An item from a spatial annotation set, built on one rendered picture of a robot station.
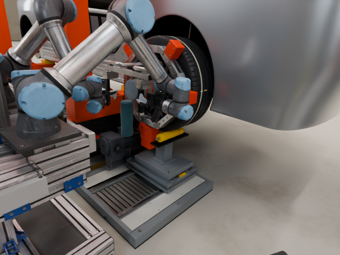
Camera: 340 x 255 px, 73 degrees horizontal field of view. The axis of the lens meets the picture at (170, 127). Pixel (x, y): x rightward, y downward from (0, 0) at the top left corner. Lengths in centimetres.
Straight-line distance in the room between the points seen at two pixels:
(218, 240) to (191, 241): 17
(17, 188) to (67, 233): 60
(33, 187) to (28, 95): 30
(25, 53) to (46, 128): 58
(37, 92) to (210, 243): 130
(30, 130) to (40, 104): 20
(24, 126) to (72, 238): 66
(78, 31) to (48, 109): 107
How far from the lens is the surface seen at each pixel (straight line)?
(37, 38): 137
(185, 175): 187
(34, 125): 94
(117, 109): 203
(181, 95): 106
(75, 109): 184
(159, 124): 155
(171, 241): 159
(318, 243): 192
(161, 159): 188
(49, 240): 140
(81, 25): 179
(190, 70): 142
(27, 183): 87
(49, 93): 76
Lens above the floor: 119
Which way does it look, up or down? 22 degrees down
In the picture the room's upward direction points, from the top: 4 degrees clockwise
